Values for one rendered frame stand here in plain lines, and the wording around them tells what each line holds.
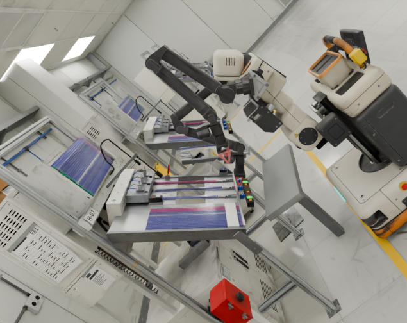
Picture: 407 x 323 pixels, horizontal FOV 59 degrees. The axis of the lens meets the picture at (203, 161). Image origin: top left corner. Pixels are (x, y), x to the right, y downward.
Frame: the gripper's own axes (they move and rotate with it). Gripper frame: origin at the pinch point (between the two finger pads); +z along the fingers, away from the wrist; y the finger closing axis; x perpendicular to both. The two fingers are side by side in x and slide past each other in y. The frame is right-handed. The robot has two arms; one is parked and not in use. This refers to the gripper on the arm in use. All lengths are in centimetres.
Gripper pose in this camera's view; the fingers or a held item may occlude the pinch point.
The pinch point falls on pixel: (239, 184)
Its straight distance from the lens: 230.9
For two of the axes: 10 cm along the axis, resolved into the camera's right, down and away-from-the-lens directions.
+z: 0.1, 9.3, 3.8
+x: 10.0, -0.2, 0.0
